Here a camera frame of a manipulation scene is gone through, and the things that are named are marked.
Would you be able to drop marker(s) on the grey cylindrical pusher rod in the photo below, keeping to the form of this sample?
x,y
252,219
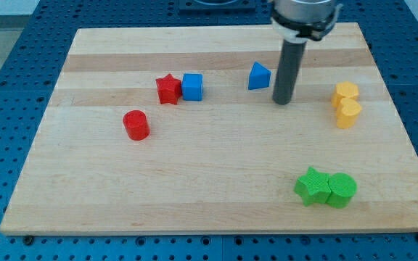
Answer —
x,y
289,64

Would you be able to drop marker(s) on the red star block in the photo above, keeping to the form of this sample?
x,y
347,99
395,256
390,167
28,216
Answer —
x,y
168,89

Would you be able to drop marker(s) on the green star block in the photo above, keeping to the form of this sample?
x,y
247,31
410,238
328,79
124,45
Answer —
x,y
313,187

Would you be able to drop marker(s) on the red cylinder block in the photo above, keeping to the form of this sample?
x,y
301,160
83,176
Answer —
x,y
136,125

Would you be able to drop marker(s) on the yellow hexagon block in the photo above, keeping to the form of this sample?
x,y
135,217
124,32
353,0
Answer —
x,y
343,90

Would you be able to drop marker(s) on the green cylinder block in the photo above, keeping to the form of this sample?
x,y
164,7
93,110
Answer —
x,y
343,187

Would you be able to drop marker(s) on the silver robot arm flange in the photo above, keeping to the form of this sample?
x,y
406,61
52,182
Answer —
x,y
300,20

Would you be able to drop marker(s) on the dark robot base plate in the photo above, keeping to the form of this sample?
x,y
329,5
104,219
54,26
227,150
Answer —
x,y
215,5

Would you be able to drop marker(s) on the yellow heart block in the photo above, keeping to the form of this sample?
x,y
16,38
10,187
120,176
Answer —
x,y
347,113

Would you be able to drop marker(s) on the blue triangle block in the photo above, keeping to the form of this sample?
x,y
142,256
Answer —
x,y
259,77

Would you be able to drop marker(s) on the blue cube block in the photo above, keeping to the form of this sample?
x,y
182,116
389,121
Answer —
x,y
192,87

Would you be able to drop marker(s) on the light wooden board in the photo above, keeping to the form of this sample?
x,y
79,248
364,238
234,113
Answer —
x,y
226,164

